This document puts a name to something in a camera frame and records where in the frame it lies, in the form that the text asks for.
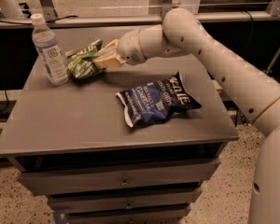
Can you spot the green jalapeno chip bag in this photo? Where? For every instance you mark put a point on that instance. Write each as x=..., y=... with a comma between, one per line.
x=80, y=62

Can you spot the grey drawer cabinet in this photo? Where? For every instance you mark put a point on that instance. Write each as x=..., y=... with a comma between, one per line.
x=76, y=126

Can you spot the middle grey drawer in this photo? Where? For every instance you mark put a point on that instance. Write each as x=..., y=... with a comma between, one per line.
x=124, y=199

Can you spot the metal railing bar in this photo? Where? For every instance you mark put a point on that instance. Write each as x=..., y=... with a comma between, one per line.
x=139, y=20

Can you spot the bottom grey drawer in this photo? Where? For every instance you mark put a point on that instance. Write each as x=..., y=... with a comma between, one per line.
x=129, y=216

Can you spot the clear plastic water bottle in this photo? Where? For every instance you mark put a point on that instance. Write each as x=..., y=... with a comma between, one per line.
x=49, y=50

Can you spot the grey drawer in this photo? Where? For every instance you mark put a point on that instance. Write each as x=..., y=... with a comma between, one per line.
x=124, y=199
x=119, y=177
x=129, y=216

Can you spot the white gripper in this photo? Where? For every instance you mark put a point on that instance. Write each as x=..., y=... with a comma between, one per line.
x=129, y=47

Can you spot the top grey drawer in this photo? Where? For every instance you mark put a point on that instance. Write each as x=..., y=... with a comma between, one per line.
x=119, y=177

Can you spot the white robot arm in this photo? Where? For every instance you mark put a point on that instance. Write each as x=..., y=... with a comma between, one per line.
x=255, y=94

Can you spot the blue kettle chip bag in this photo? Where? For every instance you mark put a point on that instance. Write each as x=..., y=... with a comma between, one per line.
x=156, y=101

